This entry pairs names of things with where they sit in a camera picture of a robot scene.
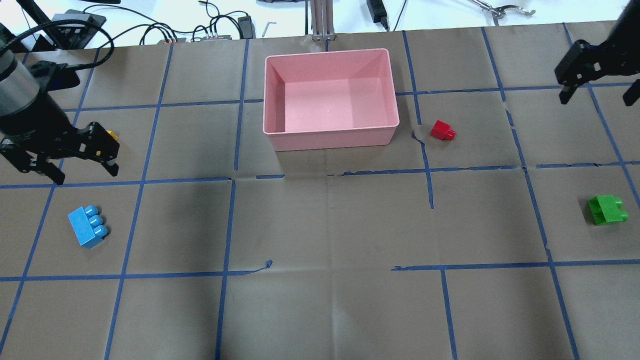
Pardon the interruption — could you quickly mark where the green toy block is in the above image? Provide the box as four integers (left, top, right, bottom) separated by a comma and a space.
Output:
587, 194, 629, 226

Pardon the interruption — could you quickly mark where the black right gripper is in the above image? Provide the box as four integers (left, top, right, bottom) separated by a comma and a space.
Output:
554, 16, 640, 107

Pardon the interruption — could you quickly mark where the red toy block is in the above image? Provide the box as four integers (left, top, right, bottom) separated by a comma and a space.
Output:
429, 120, 457, 141

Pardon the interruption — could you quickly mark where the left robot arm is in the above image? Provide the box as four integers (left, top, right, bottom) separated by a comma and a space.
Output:
0, 44, 120, 185

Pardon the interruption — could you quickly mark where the brown paper table cover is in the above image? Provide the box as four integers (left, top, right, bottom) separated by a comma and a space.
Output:
1, 22, 639, 360

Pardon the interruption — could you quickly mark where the blue toy block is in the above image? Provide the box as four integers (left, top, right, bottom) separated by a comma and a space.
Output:
67, 205, 109, 249

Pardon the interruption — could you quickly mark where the aluminium frame post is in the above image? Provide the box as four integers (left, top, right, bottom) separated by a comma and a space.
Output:
305, 0, 336, 42

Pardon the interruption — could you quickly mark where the black power adapter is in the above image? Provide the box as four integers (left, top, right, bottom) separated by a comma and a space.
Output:
365, 0, 388, 24

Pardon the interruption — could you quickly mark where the yellow toy block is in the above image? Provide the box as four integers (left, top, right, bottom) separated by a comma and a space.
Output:
106, 130, 119, 142

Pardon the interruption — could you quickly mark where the pink plastic box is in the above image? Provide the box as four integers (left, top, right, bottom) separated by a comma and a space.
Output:
262, 48, 400, 152

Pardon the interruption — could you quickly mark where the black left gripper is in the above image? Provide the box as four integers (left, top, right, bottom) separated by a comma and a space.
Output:
1, 110, 120, 186

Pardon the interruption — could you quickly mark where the reacher grabber tool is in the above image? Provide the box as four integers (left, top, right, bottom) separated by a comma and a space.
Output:
468, 0, 537, 27

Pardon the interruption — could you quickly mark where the black stand base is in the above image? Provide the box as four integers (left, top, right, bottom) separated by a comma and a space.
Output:
44, 9, 106, 50

